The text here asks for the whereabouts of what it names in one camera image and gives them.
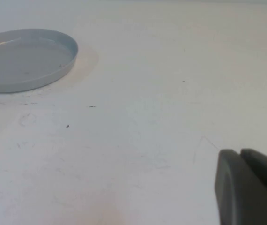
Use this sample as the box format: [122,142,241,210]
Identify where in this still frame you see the grey-blue round plate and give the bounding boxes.
[0,28,79,94]

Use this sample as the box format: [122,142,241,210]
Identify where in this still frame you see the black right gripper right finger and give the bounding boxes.
[239,148,267,183]

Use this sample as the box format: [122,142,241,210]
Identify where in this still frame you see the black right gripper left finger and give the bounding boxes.
[214,149,267,225]

